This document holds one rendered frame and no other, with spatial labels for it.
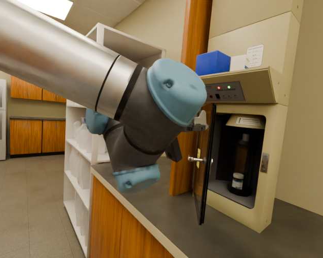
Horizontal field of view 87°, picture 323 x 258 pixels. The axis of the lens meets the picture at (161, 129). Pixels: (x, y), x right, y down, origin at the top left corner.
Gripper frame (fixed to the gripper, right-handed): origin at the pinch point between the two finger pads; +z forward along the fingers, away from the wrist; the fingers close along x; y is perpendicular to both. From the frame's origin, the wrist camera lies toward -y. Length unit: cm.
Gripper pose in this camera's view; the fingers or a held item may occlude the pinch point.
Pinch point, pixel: (204, 127)
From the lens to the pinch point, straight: 56.4
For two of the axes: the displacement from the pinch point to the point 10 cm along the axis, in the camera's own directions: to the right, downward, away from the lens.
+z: 7.8, 0.1, 6.3
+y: 0.8, -9.9, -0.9
